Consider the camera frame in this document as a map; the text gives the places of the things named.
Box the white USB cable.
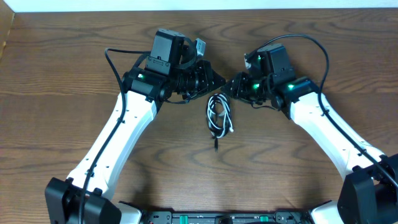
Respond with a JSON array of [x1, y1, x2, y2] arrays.
[[206, 93, 234, 139]]

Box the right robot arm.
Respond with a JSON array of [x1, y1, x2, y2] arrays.
[[222, 44, 397, 223]]

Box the black USB cable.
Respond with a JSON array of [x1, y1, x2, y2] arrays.
[[205, 93, 233, 152]]

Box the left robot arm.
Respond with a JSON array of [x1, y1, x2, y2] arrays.
[[45, 29, 225, 223]]

